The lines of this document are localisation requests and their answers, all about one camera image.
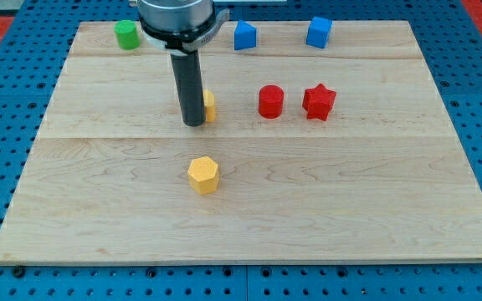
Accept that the green cylinder block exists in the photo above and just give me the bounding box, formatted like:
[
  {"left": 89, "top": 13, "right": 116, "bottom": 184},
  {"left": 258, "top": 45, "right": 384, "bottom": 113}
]
[{"left": 114, "top": 20, "right": 141, "bottom": 50}]

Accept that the blue triangular prism block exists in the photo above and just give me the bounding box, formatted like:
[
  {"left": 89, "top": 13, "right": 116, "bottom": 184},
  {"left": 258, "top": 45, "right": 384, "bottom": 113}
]
[{"left": 233, "top": 20, "right": 257, "bottom": 50}]

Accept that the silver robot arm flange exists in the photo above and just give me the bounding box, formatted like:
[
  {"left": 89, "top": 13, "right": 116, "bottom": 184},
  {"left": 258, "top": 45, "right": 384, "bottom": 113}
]
[{"left": 132, "top": 0, "right": 230, "bottom": 56}]

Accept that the yellow heart block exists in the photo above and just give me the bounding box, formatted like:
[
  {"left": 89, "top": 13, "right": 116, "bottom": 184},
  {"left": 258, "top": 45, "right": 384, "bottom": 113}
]
[{"left": 203, "top": 89, "right": 216, "bottom": 123}]

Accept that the red cylinder block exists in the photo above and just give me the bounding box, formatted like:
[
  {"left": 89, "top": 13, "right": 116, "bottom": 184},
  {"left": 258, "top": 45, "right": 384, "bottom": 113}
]
[{"left": 259, "top": 84, "right": 285, "bottom": 119}]

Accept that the red star block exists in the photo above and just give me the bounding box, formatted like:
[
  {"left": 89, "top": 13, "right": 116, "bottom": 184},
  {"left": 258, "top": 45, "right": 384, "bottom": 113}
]
[{"left": 302, "top": 84, "right": 337, "bottom": 121}]

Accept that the yellow hexagon block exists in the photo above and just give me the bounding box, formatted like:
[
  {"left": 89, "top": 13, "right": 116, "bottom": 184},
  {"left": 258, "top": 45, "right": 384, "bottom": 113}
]
[{"left": 187, "top": 156, "right": 220, "bottom": 195}]

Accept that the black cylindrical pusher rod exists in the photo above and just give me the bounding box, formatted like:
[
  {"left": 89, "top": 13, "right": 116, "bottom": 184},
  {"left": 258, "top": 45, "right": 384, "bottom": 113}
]
[{"left": 171, "top": 51, "right": 205, "bottom": 127}]

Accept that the light wooden board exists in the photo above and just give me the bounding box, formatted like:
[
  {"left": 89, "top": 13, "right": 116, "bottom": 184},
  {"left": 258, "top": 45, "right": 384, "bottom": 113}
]
[{"left": 0, "top": 21, "right": 482, "bottom": 266}]

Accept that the blue cube block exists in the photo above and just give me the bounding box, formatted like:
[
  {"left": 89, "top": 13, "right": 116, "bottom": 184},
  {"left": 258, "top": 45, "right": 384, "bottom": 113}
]
[{"left": 305, "top": 17, "right": 333, "bottom": 48}]

